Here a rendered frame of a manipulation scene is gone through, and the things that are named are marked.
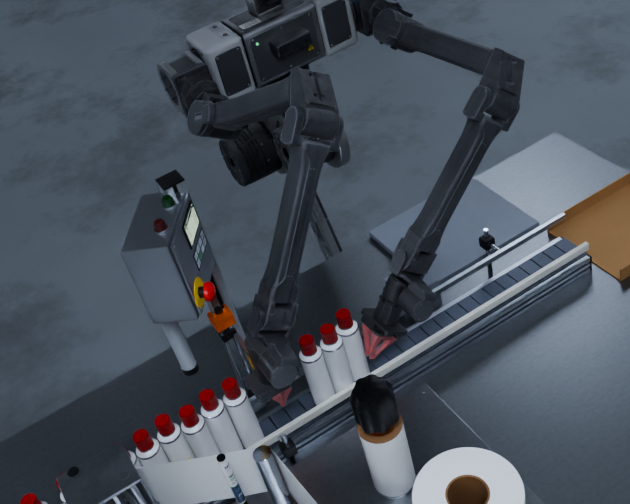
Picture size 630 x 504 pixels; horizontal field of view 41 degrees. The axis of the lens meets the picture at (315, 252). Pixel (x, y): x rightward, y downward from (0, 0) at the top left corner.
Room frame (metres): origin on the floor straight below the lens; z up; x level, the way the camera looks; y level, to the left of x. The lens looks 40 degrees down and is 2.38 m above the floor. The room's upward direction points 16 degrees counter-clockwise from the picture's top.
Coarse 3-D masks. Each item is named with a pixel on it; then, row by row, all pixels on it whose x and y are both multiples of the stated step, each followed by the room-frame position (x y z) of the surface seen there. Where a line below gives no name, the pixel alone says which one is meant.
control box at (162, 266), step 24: (144, 216) 1.33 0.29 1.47; (168, 216) 1.31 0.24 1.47; (144, 240) 1.25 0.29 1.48; (168, 240) 1.23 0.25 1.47; (144, 264) 1.23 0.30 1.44; (168, 264) 1.22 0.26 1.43; (192, 264) 1.27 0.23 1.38; (144, 288) 1.24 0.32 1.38; (168, 288) 1.23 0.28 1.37; (192, 288) 1.23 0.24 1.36; (168, 312) 1.23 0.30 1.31; (192, 312) 1.22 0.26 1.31
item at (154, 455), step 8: (136, 432) 1.17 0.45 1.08; (144, 432) 1.16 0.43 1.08; (136, 440) 1.15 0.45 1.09; (144, 440) 1.14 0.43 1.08; (152, 440) 1.16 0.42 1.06; (136, 448) 1.16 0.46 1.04; (144, 448) 1.14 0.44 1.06; (152, 448) 1.15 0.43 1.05; (160, 448) 1.15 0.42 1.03; (144, 456) 1.14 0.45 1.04; (152, 456) 1.13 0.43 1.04; (160, 456) 1.14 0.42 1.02; (144, 464) 1.14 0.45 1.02; (152, 464) 1.13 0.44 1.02
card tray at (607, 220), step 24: (600, 192) 1.74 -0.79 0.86; (624, 192) 1.74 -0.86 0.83; (576, 216) 1.70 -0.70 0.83; (600, 216) 1.68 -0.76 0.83; (624, 216) 1.65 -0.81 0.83; (576, 240) 1.61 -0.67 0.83; (600, 240) 1.59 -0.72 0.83; (624, 240) 1.56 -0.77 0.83; (600, 264) 1.51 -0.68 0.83; (624, 264) 1.48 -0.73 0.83
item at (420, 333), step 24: (528, 264) 1.53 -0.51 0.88; (480, 288) 1.49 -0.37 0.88; (504, 288) 1.47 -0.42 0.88; (528, 288) 1.45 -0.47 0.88; (456, 312) 1.44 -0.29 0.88; (408, 336) 1.41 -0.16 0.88; (384, 360) 1.35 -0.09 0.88; (408, 360) 1.33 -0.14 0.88; (288, 408) 1.29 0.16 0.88; (336, 408) 1.26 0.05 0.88; (264, 432) 1.25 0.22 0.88
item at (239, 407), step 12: (228, 384) 1.22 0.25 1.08; (228, 396) 1.21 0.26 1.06; (240, 396) 1.22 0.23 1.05; (228, 408) 1.21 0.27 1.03; (240, 408) 1.20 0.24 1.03; (252, 408) 1.23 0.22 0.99; (240, 420) 1.20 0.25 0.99; (252, 420) 1.21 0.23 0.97; (240, 432) 1.21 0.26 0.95; (252, 432) 1.20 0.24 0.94; (252, 444) 1.20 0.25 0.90
